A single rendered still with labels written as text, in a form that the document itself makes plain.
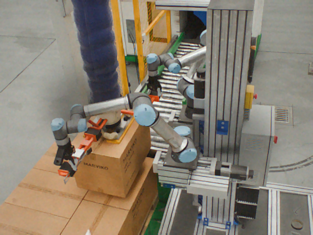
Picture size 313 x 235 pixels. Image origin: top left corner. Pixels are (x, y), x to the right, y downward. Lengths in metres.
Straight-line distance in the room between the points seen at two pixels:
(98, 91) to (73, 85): 1.72
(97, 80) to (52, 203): 1.12
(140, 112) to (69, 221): 1.22
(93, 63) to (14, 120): 2.86
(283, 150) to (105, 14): 2.69
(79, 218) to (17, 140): 2.06
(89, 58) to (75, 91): 1.90
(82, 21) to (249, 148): 1.34
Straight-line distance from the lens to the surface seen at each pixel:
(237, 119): 2.57
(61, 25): 4.00
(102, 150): 2.69
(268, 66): 5.87
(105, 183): 2.86
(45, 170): 3.47
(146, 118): 2.15
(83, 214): 3.04
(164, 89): 4.25
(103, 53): 2.44
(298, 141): 4.54
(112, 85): 2.58
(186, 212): 3.38
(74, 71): 4.19
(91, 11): 2.33
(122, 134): 2.78
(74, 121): 2.21
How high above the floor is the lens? 2.82
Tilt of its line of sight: 37 degrees down
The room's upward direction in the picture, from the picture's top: 4 degrees counter-clockwise
